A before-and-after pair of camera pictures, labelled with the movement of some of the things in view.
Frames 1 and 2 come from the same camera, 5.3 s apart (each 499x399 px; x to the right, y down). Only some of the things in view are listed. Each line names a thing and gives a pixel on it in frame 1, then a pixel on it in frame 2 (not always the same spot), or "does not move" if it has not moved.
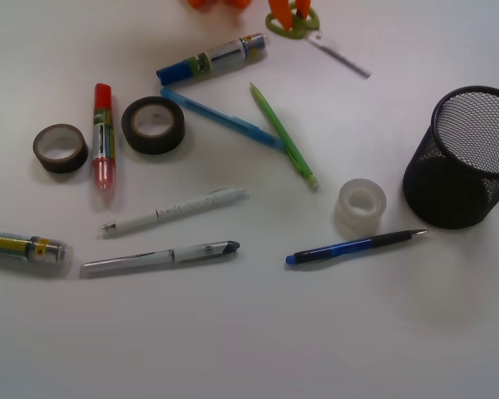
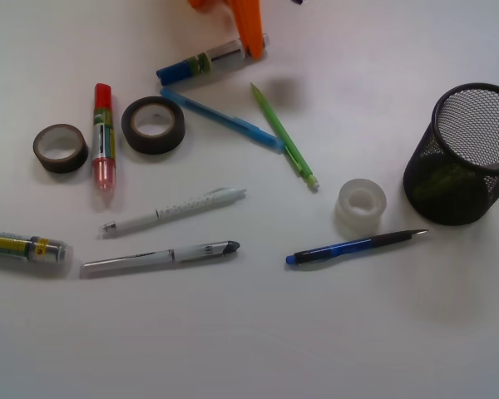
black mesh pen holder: (464, 160) does not move
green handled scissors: (302, 28) to (444, 182)
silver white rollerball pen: (156, 258) does not move
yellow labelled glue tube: (33, 254) does not move
